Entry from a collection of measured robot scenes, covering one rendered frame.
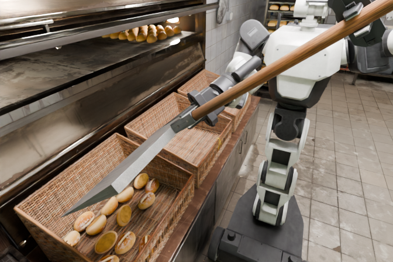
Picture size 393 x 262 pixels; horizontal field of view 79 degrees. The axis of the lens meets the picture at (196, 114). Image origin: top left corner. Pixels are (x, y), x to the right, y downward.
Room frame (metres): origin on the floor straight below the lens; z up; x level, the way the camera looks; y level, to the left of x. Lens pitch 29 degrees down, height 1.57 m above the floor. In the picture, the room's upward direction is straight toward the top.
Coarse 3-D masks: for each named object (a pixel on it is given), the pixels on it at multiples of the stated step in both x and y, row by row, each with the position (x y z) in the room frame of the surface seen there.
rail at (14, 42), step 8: (184, 8) 1.58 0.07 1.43; (192, 8) 1.68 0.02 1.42; (136, 16) 1.17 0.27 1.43; (144, 16) 1.21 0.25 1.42; (152, 16) 1.27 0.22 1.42; (96, 24) 0.95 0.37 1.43; (104, 24) 0.98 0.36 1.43; (112, 24) 1.02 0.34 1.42; (120, 24) 1.06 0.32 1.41; (56, 32) 0.79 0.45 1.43; (64, 32) 0.81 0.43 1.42; (72, 32) 0.84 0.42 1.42; (80, 32) 0.87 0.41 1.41; (8, 40) 0.66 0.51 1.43; (16, 40) 0.68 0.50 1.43; (24, 40) 0.69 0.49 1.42; (32, 40) 0.71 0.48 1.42; (40, 40) 0.74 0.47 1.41; (0, 48) 0.63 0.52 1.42; (8, 48) 0.65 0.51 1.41
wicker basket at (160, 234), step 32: (96, 160) 0.92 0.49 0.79; (160, 160) 0.97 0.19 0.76; (64, 192) 0.74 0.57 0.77; (160, 192) 0.91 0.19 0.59; (192, 192) 0.88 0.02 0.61; (32, 224) 0.55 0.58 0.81; (128, 224) 0.72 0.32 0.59; (160, 224) 0.61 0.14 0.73; (64, 256) 0.50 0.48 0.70; (96, 256) 0.57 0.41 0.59; (128, 256) 0.57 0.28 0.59
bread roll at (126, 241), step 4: (128, 232) 0.64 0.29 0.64; (132, 232) 0.65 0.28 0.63; (120, 236) 0.63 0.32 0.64; (124, 236) 0.62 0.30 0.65; (128, 236) 0.62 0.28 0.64; (132, 236) 0.63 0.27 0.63; (120, 240) 0.60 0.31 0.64; (124, 240) 0.60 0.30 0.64; (128, 240) 0.61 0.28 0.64; (132, 240) 0.61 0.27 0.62; (116, 244) 0.59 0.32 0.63; (120, 244) 0.59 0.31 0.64; (124, 244) 0.59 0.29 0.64; (128, 244) 0.60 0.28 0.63; (132, 244) 0.60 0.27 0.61; (116, 248) 0.58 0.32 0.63; (120, 248) 0.58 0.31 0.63; (124, 248) 0.58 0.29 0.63; (128, 248) 0.59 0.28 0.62; (116, 252) 0.57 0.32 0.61; (120, 252) 0.57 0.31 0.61; (124, 252) 0.57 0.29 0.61
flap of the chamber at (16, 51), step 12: (180, 12) 1.53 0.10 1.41; (192, 12) 1.67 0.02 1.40; (132, 24) 1.12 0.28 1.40; (144, 24) 1.20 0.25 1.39; (72, 36) 0.83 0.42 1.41; (84, 36) 0.88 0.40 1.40; (96, 36) 0.93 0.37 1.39; (12, 48) 0.66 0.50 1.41; (24, 48) 0.69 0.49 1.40; (36, 48) 0.71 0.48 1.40; (48, 48) 0.75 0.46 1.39; (0, 60) 0.62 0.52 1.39
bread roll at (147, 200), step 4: (148, 192) 0.86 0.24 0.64; (152, 192) 0.87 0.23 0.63; (144, 196) 0.83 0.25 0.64; (148, 196) 0.83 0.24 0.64; (152, 196) 0.84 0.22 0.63; (140, 200) 0.82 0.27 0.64; (144, 200) 0.81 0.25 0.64; (148, 200) 0.82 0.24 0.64; (152, 200) 0.83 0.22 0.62; (140, 204) 0.80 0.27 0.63; (144, 204) 0.80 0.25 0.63; (148, 204) 0.80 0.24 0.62; (140, 208) 0.79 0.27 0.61; (144, 208) 0.79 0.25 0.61
